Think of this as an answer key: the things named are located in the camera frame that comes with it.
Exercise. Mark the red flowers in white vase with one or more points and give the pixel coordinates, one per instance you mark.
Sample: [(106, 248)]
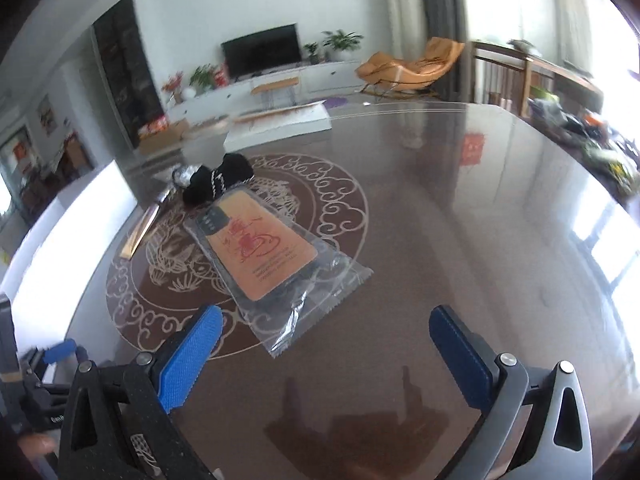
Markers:
[(175, 85)]

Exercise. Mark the wall picture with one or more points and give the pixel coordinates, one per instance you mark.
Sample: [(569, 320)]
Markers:
[(46, 115)]

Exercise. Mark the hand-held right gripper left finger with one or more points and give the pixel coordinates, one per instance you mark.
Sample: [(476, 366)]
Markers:
[(190, 360)]

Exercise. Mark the red gift box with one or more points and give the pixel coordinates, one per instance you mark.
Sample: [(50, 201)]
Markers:
[(221, 75)]

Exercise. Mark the person's left hand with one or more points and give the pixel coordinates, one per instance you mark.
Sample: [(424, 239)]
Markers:
[(36, 443)]

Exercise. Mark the small potted green plant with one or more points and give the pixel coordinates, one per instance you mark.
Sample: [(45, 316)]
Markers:
[(311, 52)]

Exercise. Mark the orange lounge chair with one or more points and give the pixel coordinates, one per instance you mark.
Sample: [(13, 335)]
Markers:
[(400, 67)]

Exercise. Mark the long gold packet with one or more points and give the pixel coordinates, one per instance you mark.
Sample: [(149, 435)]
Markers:
[(142, 230)]

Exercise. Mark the purple floor mat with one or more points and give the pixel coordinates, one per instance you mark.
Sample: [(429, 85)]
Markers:
[(335, 102)]

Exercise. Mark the white flat box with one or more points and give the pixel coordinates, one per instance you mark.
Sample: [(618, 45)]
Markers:
[(280, 127)]

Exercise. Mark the white sheer curtain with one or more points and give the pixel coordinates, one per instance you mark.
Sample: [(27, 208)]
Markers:
[(402, 10)]

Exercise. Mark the bushy green houseplant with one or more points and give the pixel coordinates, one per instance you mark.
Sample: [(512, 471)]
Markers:
[(204, 77)]

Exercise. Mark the white window curtain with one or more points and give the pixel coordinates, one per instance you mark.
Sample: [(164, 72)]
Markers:
[(575, 15)]

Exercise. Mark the clear bag with orange card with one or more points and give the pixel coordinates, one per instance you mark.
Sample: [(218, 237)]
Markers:
[(265, 255)]

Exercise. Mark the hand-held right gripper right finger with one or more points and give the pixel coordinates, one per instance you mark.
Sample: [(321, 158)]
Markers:
[(462, 360)]

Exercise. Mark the dark display cabinet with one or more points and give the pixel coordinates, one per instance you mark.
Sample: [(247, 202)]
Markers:
[(127, 70)]

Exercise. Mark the open cardboard box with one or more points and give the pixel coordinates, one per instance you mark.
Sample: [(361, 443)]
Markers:
[(162, 135)]

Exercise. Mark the clutter of small household things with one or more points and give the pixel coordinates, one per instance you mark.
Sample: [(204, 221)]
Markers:
[(595, 140)]

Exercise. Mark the wooden slatted chair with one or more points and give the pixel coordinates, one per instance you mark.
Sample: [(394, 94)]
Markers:
[(500, 75)]

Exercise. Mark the white television cabinet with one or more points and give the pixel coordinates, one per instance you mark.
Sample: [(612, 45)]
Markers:
[(330, 72)]

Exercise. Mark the wooden bench with hairpin legs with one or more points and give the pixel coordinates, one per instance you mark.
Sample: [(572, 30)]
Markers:
[(275, 85)]

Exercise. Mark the grey curtain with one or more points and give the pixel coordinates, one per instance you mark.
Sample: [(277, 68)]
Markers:
[(445, 20)]

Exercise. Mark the large potted green plant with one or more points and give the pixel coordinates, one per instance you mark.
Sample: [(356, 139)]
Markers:
[(342, 42)]

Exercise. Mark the black television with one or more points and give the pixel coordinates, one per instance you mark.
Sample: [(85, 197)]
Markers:
[(262, 50)]

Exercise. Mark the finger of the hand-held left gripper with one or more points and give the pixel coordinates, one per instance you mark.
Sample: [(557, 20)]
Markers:
[(57, 351)]

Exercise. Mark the large white foam board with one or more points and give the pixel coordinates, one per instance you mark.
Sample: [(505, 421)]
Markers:
[(65, 250)]

